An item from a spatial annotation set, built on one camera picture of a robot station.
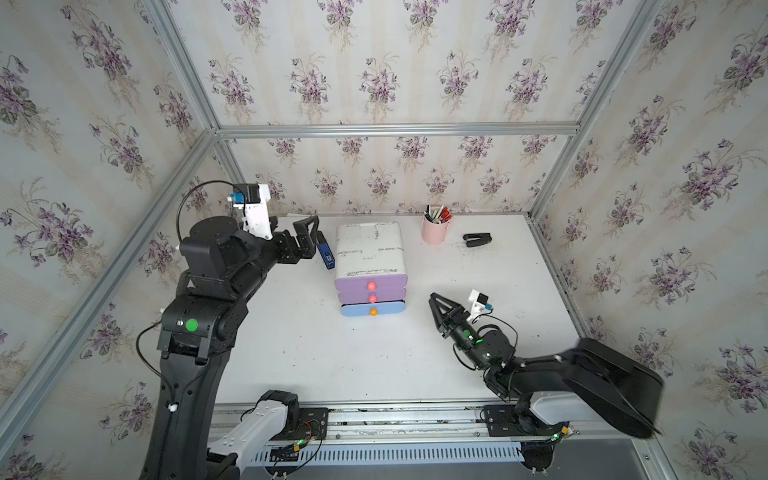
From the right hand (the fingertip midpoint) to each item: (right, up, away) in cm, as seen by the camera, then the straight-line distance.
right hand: (432, 301), depth 74 cm
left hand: (-28, +20, -18) cm, 38 cm away
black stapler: (+23, +16, +36) cm, 46 cm away
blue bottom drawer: (-16, -5, +14) cm, 22 cm away
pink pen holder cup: (+6, +18, +34) cm, 39 cm away
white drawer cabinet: (-16, +13, +8) cm, 22 cm away
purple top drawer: (-22, +4, +3) cm, 23 cm away
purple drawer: (-15, 0, +9) cm, 18 cm away
